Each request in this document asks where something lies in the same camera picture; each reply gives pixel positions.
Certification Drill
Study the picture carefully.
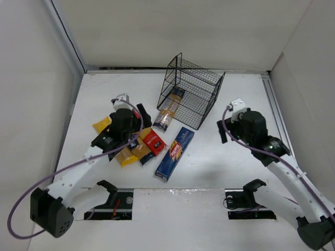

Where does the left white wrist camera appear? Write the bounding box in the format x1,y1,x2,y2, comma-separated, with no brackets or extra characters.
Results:
111,93,132,111

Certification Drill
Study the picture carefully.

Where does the red spaghetti bag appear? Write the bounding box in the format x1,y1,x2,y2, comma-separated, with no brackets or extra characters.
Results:
139,127,166,156

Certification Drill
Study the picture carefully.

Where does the blue Barilla spaghetti box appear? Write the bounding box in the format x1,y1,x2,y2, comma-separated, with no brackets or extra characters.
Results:
154,127,195,182

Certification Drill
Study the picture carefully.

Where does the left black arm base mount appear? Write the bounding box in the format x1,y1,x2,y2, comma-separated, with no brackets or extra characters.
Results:
83,180,134,221

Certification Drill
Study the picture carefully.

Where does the black wire mesh shelf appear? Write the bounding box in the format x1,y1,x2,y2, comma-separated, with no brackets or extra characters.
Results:
157,53,225,130

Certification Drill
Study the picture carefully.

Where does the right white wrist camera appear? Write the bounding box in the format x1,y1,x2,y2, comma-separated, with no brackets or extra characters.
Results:
228,98,247,122

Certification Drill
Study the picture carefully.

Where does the blue clear pasta bag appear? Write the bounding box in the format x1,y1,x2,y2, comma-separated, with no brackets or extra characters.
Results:
153,87,185,132

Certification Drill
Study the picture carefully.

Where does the yellow spaghetti bag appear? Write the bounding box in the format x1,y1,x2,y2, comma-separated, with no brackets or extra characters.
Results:
92,117,138,168

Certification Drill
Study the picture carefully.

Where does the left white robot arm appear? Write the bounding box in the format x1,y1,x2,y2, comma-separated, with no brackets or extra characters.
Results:
30,101,152,238

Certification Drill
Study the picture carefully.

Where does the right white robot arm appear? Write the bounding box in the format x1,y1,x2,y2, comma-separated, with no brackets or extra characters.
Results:
217,106,334,250

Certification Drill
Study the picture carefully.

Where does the dark blue la sicilia spaghetti bag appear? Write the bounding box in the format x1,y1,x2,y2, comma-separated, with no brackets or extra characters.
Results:
128,138,155,165

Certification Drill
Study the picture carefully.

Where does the aluminium rail right side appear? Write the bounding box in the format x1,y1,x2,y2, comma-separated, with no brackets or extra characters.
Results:
261,72,289,146

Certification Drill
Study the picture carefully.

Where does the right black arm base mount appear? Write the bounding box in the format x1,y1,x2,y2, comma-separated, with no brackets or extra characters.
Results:
222,179,277,220

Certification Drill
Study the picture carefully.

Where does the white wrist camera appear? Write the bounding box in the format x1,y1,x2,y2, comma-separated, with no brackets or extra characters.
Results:
111,93,132,111
228,98,247,122

